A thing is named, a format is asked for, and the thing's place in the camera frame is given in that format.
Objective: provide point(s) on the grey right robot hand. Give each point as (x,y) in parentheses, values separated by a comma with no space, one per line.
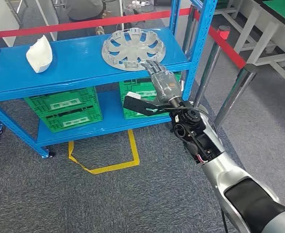
(166,86)

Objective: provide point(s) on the silver wheel hubcap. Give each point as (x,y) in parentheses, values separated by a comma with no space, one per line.
(132,61)

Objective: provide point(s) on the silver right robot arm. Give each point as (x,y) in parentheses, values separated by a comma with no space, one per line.
(230,173)

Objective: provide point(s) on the white workbench green top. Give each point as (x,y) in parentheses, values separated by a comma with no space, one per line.
(264,38)

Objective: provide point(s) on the green plastic crate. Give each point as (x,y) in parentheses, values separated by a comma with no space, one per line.
(134,88)
(64,111)

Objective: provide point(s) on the red barrier belt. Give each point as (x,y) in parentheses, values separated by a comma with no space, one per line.
(210,29)
(84,24)
(236,54)

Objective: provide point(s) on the person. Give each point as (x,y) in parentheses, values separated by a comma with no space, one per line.
(84,9)

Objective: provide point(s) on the white plastic mirror cover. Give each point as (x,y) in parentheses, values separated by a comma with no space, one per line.
(38,56)

